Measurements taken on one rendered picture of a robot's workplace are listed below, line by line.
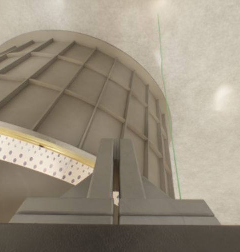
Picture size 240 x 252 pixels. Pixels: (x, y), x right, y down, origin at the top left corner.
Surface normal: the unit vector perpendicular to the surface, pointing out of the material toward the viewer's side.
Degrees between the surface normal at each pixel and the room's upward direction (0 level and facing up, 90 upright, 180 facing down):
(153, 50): 0
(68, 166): 43
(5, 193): 62
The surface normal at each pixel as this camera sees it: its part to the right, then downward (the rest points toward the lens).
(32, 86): 0.18, -0.74
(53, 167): 0.20, 0.02
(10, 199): 0.25, -0.31
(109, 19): -0.13, 0.64
